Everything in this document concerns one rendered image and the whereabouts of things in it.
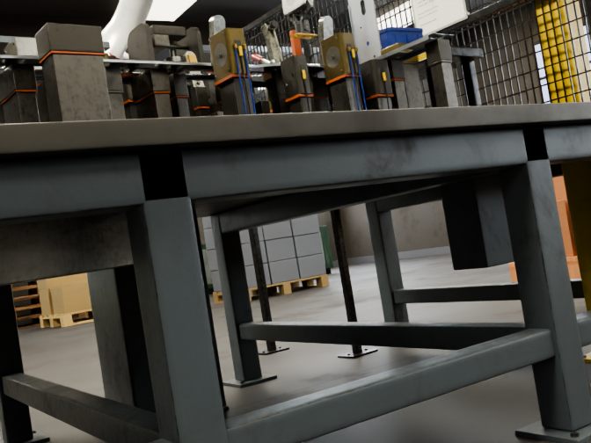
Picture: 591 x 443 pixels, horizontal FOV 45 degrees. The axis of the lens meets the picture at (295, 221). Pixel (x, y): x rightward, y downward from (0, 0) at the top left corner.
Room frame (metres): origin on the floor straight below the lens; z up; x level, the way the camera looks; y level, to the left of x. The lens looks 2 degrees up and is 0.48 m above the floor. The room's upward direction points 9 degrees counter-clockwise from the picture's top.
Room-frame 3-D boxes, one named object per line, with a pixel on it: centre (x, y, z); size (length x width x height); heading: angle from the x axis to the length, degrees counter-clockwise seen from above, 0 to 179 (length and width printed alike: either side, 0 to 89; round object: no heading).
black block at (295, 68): (1.91, -0.07, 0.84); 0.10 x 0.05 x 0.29; 38
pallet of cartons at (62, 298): (8.95, 2.58, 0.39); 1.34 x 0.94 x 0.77; 123
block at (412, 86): (2.24, -0.41, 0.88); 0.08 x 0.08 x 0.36; 38
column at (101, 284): (2.37, 0.52, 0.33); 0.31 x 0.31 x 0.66; 33
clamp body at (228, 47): (1.77, 0.09, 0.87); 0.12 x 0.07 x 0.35; 38
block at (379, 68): (2.06, -0.30, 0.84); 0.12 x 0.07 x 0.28; 38
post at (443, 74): (1.97, -0.47, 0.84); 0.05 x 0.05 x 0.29; 38
